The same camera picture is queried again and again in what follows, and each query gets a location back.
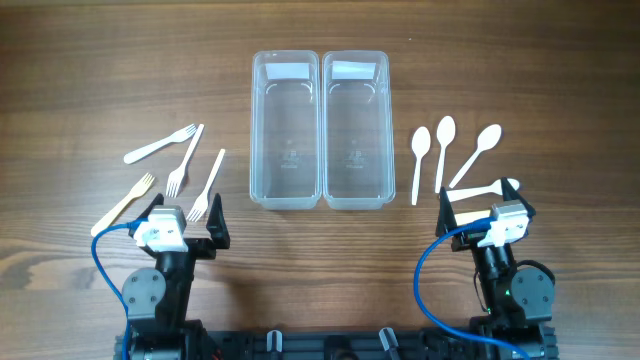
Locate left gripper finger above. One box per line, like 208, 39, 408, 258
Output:
130, 193, 164, 230
206, 193, 231, 250

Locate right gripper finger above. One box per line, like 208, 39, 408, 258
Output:
500, 177, 536, 216
435, 187, 458, 237

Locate thick white plastic spoon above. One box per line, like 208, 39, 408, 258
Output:
447, 179, 503, 202

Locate yellow plastic fork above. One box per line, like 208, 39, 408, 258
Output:
90, 173, 155, 236

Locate thick white plastic fork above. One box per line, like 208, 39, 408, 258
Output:
123, 124, 197, 164

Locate yellow plastic spoon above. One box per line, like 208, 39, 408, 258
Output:
455, 210, 491, 226

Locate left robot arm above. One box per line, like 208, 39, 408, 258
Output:
113, 194, 230, 359

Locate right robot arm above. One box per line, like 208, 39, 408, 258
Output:
451, 178, 559, 359

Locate left clear plastic container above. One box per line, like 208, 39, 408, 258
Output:
249, 50, 321, 210

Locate clear plastic container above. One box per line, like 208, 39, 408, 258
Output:
249, 50, 321, 210
323, 50, 396, 210

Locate right clear plastic container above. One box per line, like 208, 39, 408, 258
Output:
323, 50, 396, 210

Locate left blue cable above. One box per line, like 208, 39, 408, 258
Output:
90, 219, 147, 360

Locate blue cable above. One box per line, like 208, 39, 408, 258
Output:
413, 217, 531, 360
90, 219, 147, 360

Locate right blue cable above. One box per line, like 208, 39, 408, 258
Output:
413, 217, 531, 360

